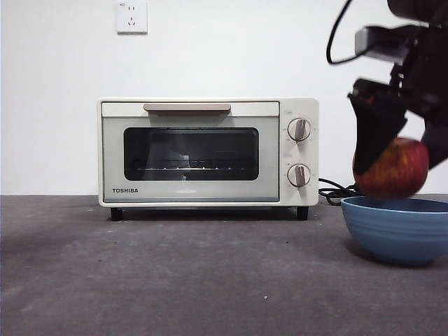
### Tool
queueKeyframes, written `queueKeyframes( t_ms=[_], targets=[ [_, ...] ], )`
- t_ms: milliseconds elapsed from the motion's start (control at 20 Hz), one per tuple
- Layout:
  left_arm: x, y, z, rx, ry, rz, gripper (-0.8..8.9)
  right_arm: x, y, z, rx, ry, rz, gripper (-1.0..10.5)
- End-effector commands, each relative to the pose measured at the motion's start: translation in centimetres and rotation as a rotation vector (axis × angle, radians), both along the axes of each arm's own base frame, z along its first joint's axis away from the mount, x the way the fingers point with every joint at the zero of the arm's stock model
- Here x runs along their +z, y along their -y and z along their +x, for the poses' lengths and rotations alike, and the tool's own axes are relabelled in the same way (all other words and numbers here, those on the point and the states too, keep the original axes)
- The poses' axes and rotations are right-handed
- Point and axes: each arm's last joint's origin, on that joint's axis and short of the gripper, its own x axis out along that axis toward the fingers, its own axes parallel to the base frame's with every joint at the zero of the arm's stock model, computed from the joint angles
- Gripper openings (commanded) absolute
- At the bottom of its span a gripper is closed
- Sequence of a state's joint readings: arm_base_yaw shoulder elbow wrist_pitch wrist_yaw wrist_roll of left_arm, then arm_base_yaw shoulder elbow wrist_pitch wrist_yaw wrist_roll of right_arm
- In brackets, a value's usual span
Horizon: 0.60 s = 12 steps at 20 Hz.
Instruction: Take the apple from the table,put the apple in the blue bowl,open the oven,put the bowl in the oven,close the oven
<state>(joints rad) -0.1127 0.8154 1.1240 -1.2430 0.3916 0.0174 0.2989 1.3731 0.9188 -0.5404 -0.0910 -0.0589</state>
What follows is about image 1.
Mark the cream Toshiba toaster oven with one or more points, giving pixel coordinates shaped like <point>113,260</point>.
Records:
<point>301,105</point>

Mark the white wall socket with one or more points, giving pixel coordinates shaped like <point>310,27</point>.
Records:
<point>132,19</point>

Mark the red yellow apple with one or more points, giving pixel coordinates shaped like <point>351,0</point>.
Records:
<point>395,171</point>

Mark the right wrist grey camera box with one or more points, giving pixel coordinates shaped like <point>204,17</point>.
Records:
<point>362,40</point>

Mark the blue ribbed bowl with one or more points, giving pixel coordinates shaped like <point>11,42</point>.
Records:
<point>395,234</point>

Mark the beige oven knob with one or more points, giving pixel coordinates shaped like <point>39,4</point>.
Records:
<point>299,175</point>
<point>299,129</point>

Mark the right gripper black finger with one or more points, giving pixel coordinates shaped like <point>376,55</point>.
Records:
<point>438,143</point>
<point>371,133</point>

